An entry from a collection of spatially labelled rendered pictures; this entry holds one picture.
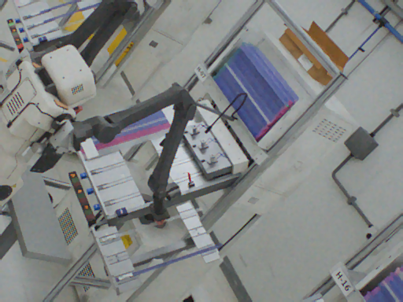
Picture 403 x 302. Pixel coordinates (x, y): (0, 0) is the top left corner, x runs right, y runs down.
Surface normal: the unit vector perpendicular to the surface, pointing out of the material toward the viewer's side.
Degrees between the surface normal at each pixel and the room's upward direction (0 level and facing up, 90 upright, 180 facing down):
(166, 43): 90
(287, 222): 90
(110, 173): 43
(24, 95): 82
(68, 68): 48
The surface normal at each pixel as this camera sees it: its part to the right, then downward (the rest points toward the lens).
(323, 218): -0.70, -0.25
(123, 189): -0.04, -0.67
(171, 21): 0.36, 0.68
